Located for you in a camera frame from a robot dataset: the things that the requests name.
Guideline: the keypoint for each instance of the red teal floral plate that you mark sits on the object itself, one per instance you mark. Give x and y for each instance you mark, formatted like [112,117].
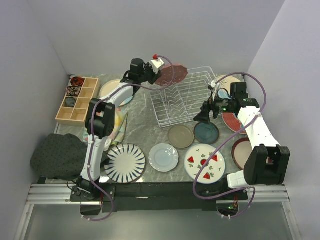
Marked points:
[232,122]

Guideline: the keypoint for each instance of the wooden compartment box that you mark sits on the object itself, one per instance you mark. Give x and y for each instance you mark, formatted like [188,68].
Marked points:
[76,116]

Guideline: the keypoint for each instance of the red black fabric item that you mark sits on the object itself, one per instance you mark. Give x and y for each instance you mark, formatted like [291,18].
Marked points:
[77,81]

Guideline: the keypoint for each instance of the beige saucer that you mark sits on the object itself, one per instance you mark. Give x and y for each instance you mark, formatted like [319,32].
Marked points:
[180,136]

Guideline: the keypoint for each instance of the light blue scalloped plate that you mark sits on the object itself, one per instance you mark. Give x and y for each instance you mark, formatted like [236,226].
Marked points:
[163,157]

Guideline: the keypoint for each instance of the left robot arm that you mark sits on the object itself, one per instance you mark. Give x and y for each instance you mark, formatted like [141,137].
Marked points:
[100,119]

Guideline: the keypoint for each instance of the maroon rim beige plate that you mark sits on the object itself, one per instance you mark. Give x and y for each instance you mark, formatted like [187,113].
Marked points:
[241,151]

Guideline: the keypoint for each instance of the patterned brown fabric item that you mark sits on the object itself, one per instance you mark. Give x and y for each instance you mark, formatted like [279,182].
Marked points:
[73,91]

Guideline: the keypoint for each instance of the black table front beam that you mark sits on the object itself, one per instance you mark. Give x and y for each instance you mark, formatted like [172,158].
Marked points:
[149,196]

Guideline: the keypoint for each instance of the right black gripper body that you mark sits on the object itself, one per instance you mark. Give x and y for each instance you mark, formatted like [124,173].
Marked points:
[223,105]

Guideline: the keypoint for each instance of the watermelon pattern plate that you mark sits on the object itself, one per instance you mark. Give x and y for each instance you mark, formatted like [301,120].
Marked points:
[196,157]

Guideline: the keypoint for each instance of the grey fabric item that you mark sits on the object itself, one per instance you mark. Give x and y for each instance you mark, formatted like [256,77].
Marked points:
[70,102]

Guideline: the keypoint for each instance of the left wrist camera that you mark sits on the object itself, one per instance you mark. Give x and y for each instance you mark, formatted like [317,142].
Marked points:
[156,63]

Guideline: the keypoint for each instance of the pink polka dot plate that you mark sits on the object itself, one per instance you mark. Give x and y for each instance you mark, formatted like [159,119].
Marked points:
[172,75]

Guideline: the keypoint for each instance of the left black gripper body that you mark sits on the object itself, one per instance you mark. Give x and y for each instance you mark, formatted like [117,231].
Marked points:
[149,74]

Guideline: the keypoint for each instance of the blue striped white plate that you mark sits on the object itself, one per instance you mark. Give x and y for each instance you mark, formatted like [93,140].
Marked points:
[126,163]

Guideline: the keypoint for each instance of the white wire dish rack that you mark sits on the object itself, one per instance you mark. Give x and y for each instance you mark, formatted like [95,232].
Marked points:
[181,102]

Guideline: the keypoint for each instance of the teal saucer brown rim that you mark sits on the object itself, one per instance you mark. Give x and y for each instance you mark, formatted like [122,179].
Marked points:
[206,133]

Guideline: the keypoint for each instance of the floral pastel cloth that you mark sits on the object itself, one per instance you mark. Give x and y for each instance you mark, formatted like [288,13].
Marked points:
[118,134]

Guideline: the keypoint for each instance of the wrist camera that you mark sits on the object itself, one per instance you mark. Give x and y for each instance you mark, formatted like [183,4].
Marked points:
[214,88]
[156,63]

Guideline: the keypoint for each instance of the cream blue plate left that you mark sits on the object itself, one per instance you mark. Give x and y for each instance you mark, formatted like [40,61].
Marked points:
[110,86]

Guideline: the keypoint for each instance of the cream blue plate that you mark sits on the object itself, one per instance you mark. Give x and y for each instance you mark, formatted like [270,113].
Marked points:
[225,87]
[110,86]

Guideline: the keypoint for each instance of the dark dotted cloth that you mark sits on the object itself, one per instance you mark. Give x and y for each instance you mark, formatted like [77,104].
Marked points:
[59,157]

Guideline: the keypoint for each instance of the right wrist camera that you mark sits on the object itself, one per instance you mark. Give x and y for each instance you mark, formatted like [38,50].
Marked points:
[214,88]

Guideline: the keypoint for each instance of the cream blue plate right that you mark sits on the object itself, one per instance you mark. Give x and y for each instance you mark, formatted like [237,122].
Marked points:
[225,87]

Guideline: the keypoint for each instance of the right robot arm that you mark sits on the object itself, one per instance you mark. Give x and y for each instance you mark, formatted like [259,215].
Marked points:
[268,161]

